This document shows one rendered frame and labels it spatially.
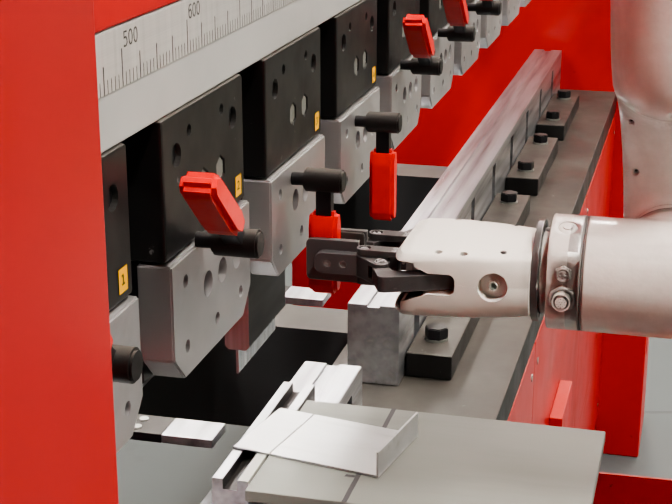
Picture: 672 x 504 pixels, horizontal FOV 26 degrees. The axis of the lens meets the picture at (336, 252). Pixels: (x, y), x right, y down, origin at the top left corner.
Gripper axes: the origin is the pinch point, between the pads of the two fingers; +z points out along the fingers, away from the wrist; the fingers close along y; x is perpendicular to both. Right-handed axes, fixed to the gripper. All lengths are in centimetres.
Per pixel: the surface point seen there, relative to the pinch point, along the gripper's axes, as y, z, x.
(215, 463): 192, 79, -118
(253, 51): -7.4, 4.0, 16.5
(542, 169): 136, 0, -28
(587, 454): 8.5, -18.8, -18.4
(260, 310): 2.6, 7.1, -6.1
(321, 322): 63, 18, -30
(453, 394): 46, -1, -31
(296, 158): 1.6, 3.7, 6.8
